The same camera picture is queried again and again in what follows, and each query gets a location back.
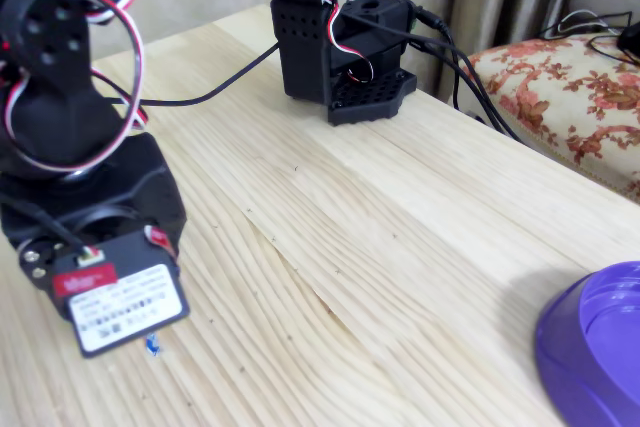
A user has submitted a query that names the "black rounded device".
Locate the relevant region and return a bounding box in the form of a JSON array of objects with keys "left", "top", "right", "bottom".
[{"left": 616, "top": 20, "right": 640, "bottom": 67}]

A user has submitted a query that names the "black power cable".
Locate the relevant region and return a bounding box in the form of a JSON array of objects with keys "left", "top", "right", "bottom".
[{"left": 412, "top": 4, "right": 526, "bottom": 144}]

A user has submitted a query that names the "purple bowl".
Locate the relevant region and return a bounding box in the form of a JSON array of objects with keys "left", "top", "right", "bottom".
[{"left": 534, "top": 260, "right": 640, "bottom": 427}]

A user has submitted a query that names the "thin black cable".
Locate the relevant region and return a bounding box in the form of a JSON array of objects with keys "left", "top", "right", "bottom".
[{"left": 539, "top": 9, "right": 640, "bottom": 66}]

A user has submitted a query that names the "floral cushion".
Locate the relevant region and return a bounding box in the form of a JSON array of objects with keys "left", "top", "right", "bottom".
[{"left": 452, "top": 34, "right": 640, "bottom": 203}]

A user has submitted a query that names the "black camera cable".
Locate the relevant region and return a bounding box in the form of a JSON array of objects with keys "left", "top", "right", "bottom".
[{"left": 107, "top": 41, "right": 281, "bottom": 108}]

